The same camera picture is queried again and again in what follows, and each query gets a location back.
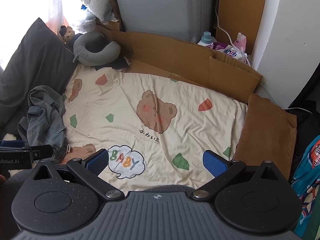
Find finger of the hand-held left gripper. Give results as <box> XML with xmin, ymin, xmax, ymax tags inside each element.
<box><xmin>24</xmin><ymin>144</ymin><xmax>54</xmax><ymax>161</ymax></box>
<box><xmin>0</xmin><ymin>140</ymin><xmax>25</xmax><ymax>148</ymax></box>

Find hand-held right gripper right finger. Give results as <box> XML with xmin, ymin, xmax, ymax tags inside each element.
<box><xmin>191</xmin><ymin>150</ymin><xmax>280</xmax><ymax>200</ymax></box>

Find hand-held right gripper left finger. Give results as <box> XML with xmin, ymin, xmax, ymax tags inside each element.
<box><xmin>31</xmin><ymin>149</ymin><xmax>125</xmax><ymax>201</ymax></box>

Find light blue denim pants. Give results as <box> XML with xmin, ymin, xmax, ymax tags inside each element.
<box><xmin>17</xmin><ymin>85</ymin><xmax>69</xmax><ymax>164</ymax></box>

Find brown cushion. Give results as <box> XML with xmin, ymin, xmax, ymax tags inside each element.
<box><xmin>235</xmin><ymin>93</ymin><xmax>298</xmax><ymax>179</ymax></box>

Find cream bear printed bedsheet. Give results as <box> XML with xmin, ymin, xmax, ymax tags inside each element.
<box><xmin>61</xmin><ymin>64</ymin><xmax>248</xmax><ymax>193</ymax></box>

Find dark grey pillow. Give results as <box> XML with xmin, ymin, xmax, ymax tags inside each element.
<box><xmin>0</xmin><ymin>17</ymin><xmax>78</xmax><ymax>137</ymax></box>

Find black cloth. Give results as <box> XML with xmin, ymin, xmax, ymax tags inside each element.
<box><xmin>94</xmin><ymin>54</ymin><xmax>132</xmax><ymax>71</ymax></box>

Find flattened brown cardboard box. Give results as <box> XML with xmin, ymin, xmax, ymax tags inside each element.
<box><xmin>96</xmin><ymin>17</ymin><xmax>263</xmax><ymax>103</ymax></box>

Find purple and white refill pouch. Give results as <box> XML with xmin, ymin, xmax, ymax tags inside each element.
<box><xmin>212</xmin><ymin>42</ymin><xmax>247</xmax><ymax>61</ymax></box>

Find small brown teddy bear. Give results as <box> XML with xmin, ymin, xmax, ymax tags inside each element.
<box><xmin>59</xmin><ymin>25</ymin><xmax>76</xmax><ymax>43</ymax></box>

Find pink pouch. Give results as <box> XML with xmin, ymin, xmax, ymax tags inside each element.
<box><xmin>235</xmin><ymin>32</ymin><xmax>248</xmax><ymax>55</ymax></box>

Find white bottle with blue cap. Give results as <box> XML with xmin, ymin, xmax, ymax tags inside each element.
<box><xmin>197</xmin><ymin>31</ymin><xmax>213</xmax><ymax>47</ymax></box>

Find upright brown cardboard sheet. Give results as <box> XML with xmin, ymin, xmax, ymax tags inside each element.
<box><xmin>216</xmin><ymin>0</ymin><xmax>268</xmax><ymax>55</ymax></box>

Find white floor cable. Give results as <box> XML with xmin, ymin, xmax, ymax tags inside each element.
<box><xmin>259</xmin><ymin>84</ymin><xmax>312</xmax><ymax>113</ymax></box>

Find white power cable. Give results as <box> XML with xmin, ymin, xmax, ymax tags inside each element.
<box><xmin>215</xmin><ymin>4</ymin><xmax>252</xmax><ymax>67</ymax></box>

